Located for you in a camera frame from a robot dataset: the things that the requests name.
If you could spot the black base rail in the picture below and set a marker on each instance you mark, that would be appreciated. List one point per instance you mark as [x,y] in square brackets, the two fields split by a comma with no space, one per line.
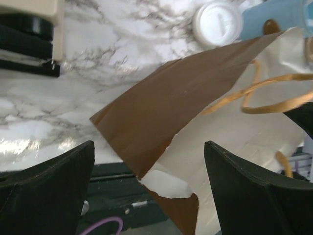
[113,190]

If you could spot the light blue plastic tumbler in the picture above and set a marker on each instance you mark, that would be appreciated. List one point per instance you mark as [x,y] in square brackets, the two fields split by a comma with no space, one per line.
[287,14]

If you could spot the brown paper bag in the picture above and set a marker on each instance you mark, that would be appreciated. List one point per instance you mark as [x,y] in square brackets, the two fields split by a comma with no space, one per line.
[158,127]

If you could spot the white lid stack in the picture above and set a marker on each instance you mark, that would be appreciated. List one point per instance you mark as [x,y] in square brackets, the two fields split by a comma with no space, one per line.
[217,24]

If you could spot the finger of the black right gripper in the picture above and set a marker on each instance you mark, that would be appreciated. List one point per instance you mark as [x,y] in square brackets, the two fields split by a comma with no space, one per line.
[303,117]

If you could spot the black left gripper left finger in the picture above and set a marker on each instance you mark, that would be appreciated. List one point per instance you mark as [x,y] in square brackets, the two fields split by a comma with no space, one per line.
[47,199]

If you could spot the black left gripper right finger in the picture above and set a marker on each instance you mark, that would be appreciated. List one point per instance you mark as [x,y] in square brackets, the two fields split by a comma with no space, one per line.
[251,200]

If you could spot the cream folding shelf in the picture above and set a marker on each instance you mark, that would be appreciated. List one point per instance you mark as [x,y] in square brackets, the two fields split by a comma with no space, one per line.
[41,18]

